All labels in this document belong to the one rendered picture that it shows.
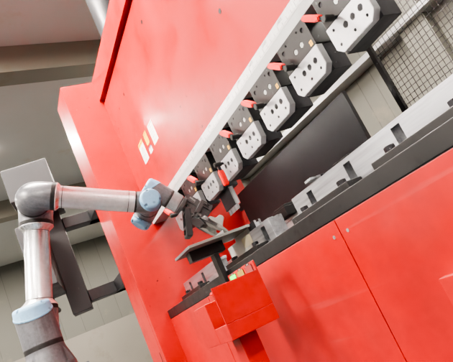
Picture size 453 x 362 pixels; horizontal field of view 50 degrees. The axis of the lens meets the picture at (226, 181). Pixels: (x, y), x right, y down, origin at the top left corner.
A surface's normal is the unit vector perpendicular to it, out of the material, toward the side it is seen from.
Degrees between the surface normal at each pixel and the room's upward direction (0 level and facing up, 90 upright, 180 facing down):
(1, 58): 90
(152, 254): 90
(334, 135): 90
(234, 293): 90
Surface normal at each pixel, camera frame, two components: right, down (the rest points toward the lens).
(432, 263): -0.84, 0.25
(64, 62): 0.42, -0.42
